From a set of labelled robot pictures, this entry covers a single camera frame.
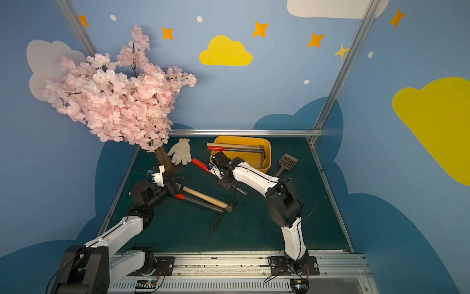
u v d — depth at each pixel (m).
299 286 0.73
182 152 1.15
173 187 0.74
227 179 0.80
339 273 0.74
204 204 0.91
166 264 0.76
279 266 0.74
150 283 0.72
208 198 0.92
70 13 0.70
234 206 0.87
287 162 1.11
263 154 1.08
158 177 0.75
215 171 0.82
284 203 0.51
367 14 0.72
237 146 1.12
